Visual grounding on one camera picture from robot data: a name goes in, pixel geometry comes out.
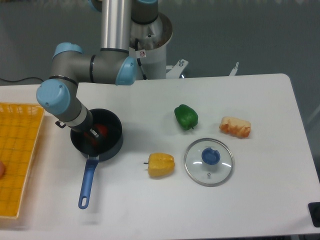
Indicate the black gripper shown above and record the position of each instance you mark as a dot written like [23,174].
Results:
[80,120]

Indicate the red toy bell pepper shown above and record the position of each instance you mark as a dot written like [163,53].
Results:
[103,133]

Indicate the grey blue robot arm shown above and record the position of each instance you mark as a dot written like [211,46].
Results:
[113,65]

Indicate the yellow toy bell pepper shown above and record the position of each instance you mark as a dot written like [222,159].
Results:
[160,164]

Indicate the green toy bell pepper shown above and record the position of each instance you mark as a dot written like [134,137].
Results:
[186,117]

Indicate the yellow woven basket tray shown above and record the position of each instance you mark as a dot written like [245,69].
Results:
[20,124]

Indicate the glass lid blue knob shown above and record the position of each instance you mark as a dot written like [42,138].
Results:
[208,162]

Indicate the orange white toy bread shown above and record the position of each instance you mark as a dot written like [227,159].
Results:
[235,126]

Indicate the black device table corner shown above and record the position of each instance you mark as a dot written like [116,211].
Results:
[314,210]

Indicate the dark pot blue handle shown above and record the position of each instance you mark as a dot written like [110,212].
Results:
[97,154]

